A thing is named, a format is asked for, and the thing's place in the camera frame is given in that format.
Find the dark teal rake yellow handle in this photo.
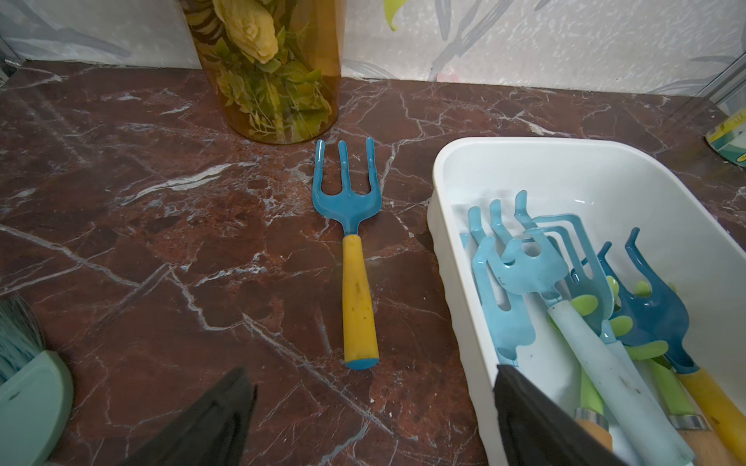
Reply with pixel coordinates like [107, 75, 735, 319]
[618, 227, 745, 463]

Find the green rake wooden handle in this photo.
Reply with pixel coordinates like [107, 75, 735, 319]
[618, 285, 742, 465]

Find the light blue fork pale handle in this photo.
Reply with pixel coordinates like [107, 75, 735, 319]
[462, 206, 536, 368]

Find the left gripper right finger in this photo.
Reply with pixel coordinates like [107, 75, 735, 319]
[493, 364, 624, 465]

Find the white plastic storage box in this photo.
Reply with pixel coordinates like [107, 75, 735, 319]
[427, 137, 745, 465]

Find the dark teal fork yellow handle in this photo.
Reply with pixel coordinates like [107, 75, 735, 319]
[312, 138, 383, 370]

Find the light blue rake pale handle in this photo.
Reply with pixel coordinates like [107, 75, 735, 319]
[487, 191, 695, 465]
[520, 214, 645, 384]

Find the potted plant amber vase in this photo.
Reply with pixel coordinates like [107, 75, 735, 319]
[177, 0, 409, 146]

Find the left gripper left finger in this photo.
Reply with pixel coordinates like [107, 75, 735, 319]
[122, 367, 258, 465]

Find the green tool wooden handle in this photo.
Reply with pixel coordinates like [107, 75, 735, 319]
[567, 293, 614, 452]

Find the small jar green label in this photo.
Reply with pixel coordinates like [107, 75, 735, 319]
[705, 108, 746, 168]

